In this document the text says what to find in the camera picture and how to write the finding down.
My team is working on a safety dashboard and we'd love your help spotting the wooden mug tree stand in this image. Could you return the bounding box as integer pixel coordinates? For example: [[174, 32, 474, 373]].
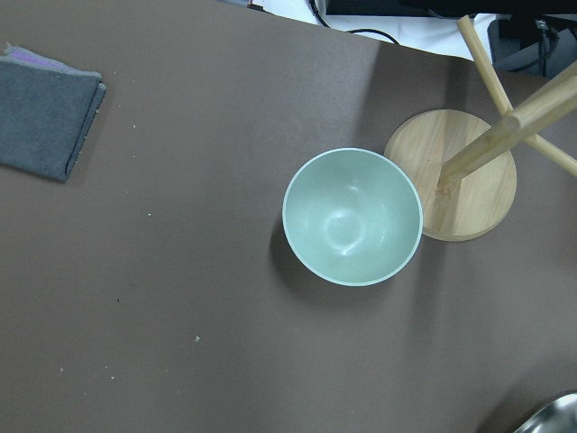
[[384, 17, 576, 242]]

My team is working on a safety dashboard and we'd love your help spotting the folded grey cloth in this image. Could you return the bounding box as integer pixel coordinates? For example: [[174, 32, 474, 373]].
[[1, 45, 106, 182]]

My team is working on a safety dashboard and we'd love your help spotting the light green bowl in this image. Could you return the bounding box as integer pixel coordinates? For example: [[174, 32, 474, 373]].
[[281, 148, 424, 287]]

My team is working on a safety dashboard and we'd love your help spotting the metal scoop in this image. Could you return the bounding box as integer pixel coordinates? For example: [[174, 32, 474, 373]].
[[514, 392, 576, 433]]

